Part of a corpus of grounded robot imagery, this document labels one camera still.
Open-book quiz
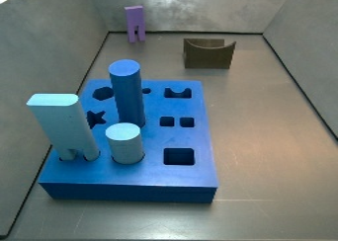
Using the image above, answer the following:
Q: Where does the purple double-square block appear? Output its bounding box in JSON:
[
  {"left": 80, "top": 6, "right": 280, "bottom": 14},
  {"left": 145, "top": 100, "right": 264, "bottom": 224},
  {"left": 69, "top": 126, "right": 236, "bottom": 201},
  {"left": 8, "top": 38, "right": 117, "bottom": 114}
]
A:
[{"left": 124, "top": 6, "right": 145, "bottom": 42}]

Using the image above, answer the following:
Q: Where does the light blue short cylinder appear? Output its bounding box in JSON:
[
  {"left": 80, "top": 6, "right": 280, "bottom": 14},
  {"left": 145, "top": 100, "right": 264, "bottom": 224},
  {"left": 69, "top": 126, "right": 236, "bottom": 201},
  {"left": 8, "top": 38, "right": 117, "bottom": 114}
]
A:
[{"left": 105, "top": 122, "right": 144, "bottom": 165}]

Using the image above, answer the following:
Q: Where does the dark blue tall cylinder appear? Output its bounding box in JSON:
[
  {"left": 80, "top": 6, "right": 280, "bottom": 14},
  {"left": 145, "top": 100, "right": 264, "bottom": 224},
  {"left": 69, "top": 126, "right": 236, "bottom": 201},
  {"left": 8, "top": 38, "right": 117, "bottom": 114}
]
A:
[{"left": 108, "top": 59, "right": 145, "bottom": 127}]

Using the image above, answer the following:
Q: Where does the blue shape-sorter base block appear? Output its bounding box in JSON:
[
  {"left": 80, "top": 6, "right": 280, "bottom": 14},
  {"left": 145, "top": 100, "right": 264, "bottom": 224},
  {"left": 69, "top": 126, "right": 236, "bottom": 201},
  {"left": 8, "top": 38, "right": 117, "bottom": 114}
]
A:
[{"left": 38, "top": 79, "right": 217, "bottom": 202}]

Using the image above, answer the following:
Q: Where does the light blue two-legged block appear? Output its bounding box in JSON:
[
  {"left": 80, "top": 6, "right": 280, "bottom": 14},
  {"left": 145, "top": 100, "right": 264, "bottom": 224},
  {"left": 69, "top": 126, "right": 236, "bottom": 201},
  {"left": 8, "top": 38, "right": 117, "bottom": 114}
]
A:
[{"left": 26, "top": 94, "right": 98, "bottom": 161}]

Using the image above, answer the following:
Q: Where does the dark curved bracket piece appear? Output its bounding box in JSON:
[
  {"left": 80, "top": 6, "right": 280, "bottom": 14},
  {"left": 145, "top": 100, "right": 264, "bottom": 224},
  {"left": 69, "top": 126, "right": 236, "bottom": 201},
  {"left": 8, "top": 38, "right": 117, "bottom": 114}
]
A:
[{"left": 183, "top": 39, "right": 236, "bottom": 69}]

